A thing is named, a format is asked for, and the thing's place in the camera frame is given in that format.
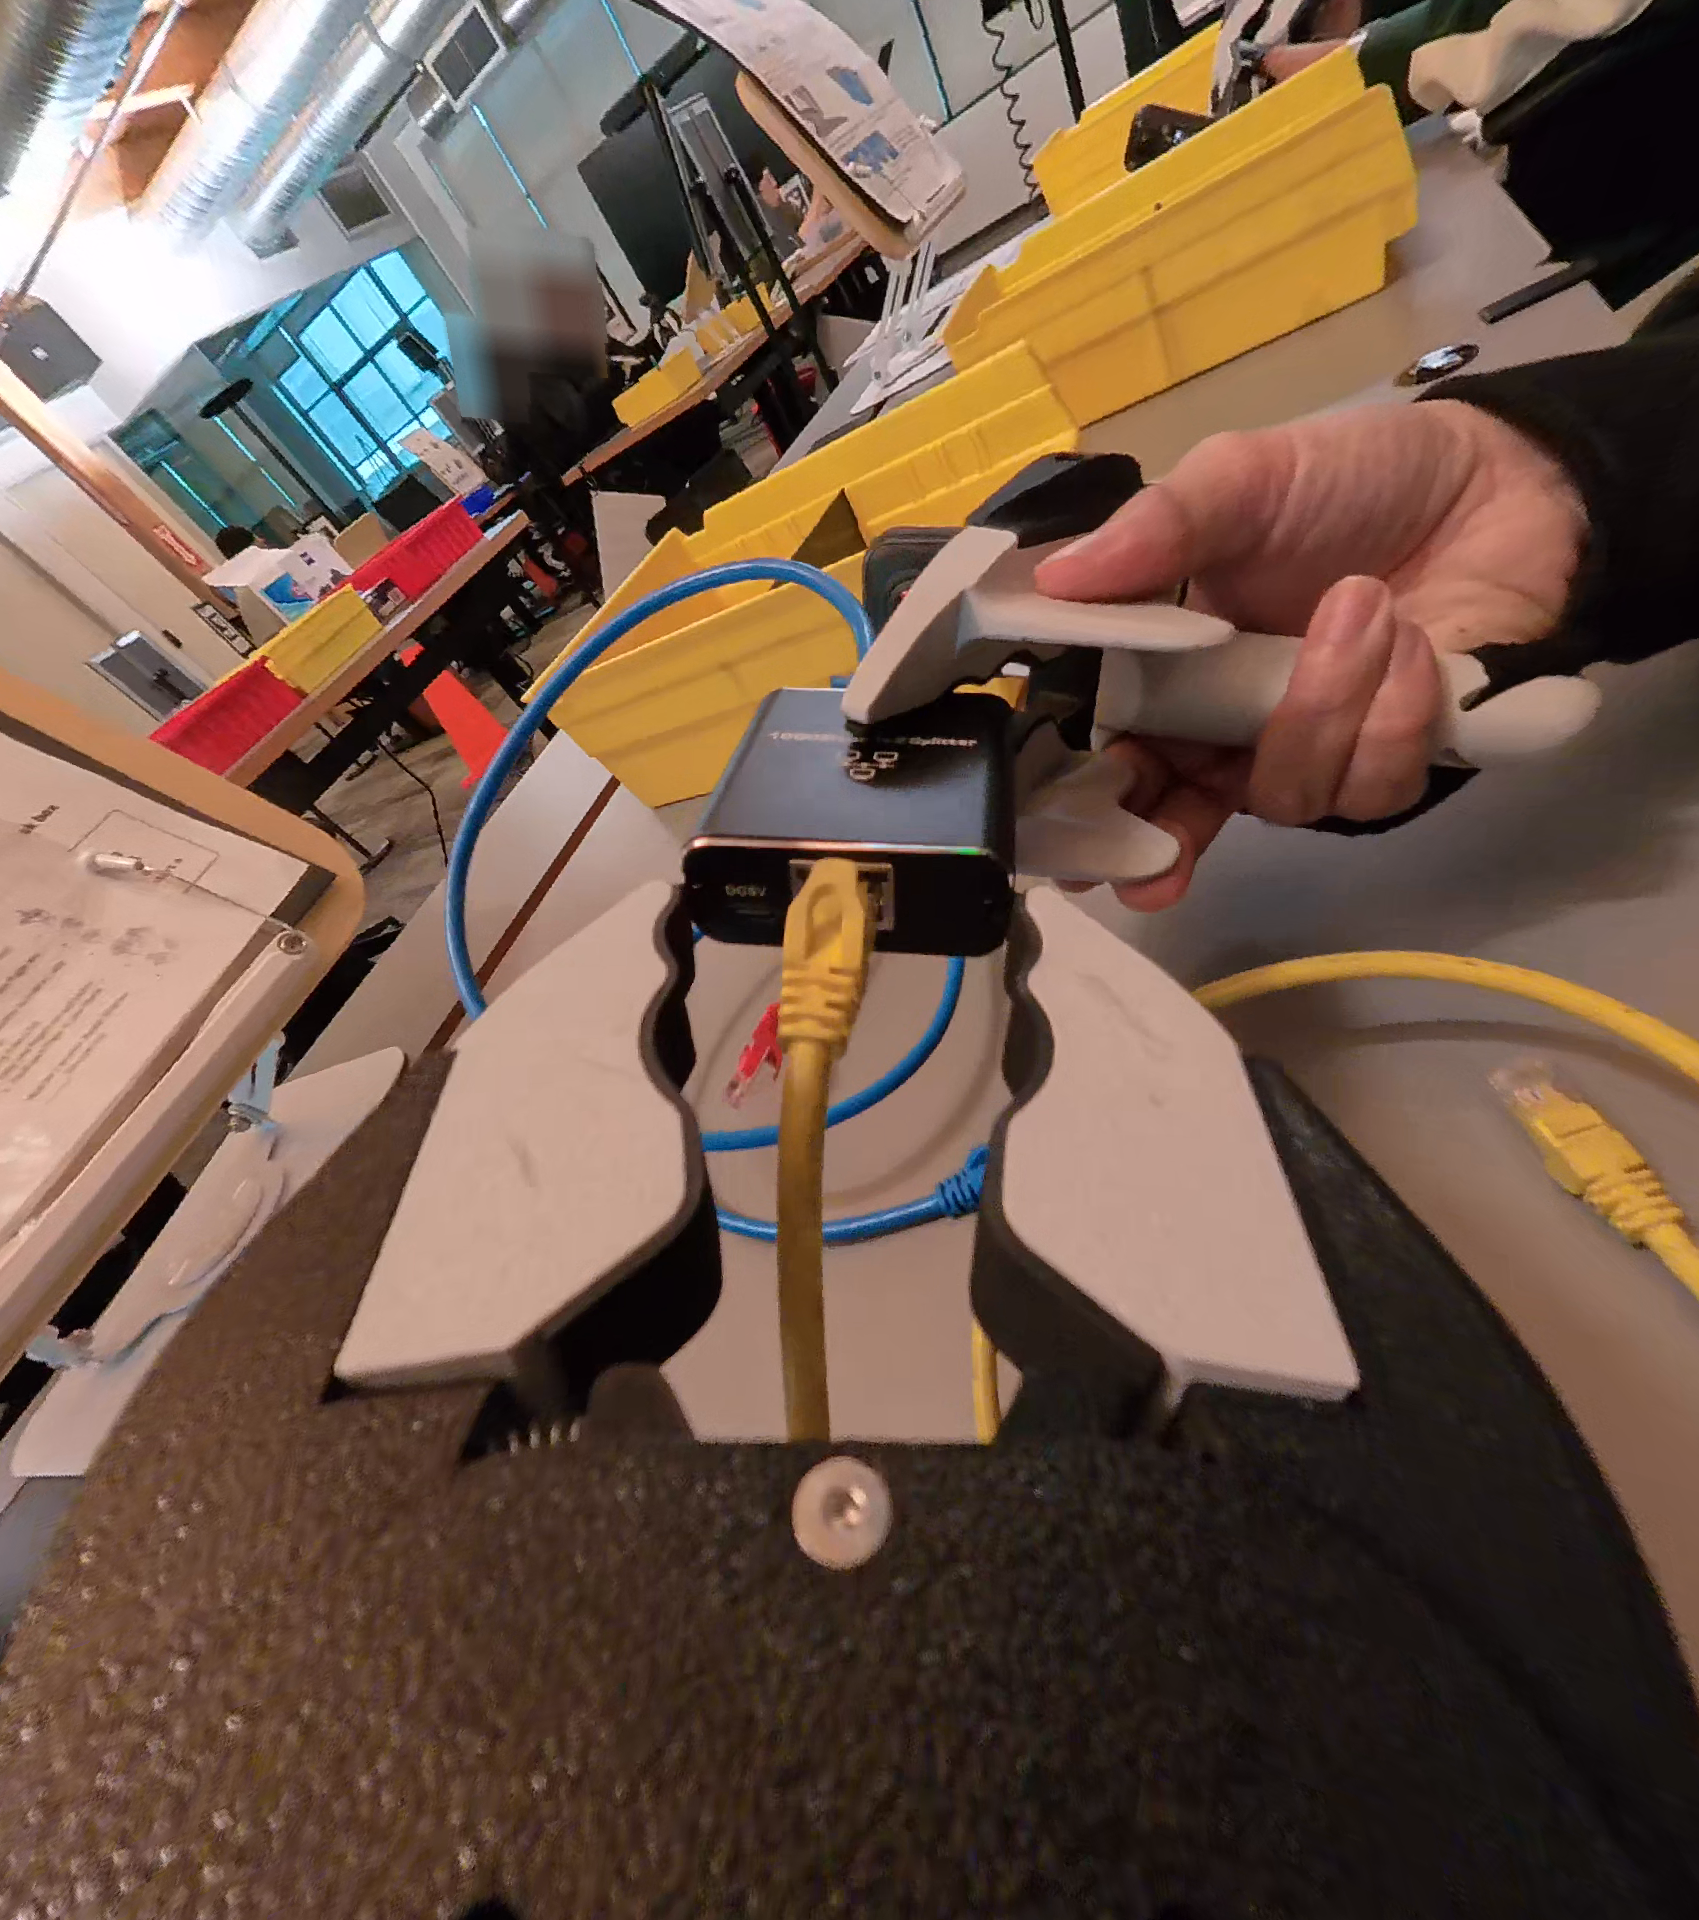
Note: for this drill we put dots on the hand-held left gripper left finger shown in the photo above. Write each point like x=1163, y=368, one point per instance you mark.
x=533, y=1185

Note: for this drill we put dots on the black loudspeaker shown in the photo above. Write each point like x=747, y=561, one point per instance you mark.
x=37, y=349

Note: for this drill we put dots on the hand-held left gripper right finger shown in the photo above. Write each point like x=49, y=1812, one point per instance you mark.
x=1163, y=1185

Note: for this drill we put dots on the brown background table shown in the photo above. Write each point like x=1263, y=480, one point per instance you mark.
x=443, y=602

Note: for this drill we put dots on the large yellow plastic bin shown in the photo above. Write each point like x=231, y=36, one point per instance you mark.
x=1209, y=285
x=1089, y=158

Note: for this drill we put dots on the orange traffic cone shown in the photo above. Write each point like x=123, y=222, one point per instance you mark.
x=465, y=729

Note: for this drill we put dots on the red plastic bin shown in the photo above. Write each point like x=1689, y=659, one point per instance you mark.
x=225, y=720
x=413, y=549

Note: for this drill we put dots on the yellow bin with black divider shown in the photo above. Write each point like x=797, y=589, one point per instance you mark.
x=699, y=705

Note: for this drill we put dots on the small yellow plastic bin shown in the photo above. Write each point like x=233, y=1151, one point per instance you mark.
x=323, y=639
x=657, y=393

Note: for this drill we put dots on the background document stand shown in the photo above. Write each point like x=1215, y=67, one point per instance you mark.
x=849, y=105

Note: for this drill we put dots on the flat black bar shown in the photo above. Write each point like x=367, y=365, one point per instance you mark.
x=1539, y=290

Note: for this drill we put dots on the person's right hand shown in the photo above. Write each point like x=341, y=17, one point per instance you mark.
x=1389, y=511

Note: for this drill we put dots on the grey desk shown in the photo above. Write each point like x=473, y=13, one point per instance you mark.
x=1463, y=900

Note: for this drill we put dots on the silver air duct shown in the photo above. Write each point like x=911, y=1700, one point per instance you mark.
x=337, y=105

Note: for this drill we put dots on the person's right forearm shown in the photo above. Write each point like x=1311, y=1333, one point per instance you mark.
x=1689, y=494

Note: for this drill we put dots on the black network splitter box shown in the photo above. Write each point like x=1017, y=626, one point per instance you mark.
x=863, y=810

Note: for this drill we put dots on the document stand with instruction sheet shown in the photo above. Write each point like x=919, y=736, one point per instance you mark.
x=37, y=975

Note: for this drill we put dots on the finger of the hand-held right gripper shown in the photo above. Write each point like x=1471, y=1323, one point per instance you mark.
x=1089, y=833
x=923, y=630

